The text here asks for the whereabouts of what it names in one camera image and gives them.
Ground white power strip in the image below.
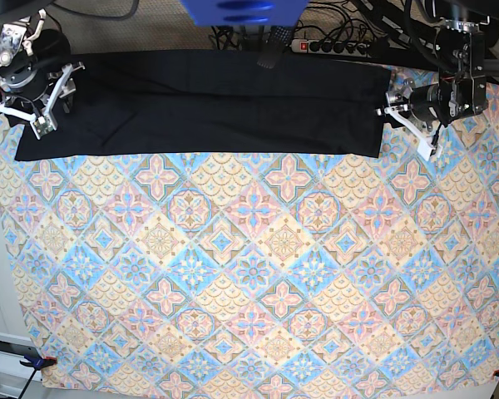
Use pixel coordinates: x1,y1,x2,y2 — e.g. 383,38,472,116
290,39,369,57

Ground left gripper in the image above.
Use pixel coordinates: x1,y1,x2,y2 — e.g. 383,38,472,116
375,81,439,150

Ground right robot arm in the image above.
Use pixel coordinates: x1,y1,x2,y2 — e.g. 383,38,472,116
0,8,85,138

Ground black remote control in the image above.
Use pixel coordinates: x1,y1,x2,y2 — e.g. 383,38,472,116
257,26,294,69

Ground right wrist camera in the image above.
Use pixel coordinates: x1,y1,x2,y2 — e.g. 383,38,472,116
30,116,58,140

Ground black T-shirt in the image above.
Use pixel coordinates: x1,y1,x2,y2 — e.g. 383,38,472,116
15,50,391,161

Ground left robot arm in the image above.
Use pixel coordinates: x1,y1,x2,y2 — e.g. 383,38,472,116
376,1,490,160

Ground black round stool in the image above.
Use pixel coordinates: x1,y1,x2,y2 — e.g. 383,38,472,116
33,29,71,61

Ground patterned tablecloth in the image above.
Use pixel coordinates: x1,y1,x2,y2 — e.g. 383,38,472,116
0,85,499,398

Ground bottom left blue clamp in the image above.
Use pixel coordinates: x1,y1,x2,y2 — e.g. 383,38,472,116
18,355,57,399

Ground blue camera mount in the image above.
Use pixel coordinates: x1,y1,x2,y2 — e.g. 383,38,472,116
181,0,309,27

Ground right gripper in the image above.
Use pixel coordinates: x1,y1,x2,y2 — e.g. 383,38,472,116
0,62,85,124

